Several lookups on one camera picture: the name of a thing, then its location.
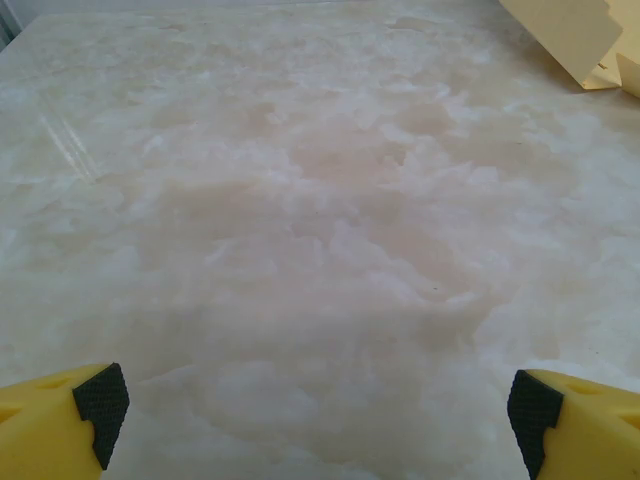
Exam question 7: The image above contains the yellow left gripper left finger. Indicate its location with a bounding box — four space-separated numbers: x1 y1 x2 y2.
0 362 130 480

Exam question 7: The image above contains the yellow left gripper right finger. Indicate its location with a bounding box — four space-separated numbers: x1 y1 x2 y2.
507 368 640 480

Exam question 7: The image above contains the orange paper box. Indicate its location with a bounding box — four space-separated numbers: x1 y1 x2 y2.
499 0 640 99

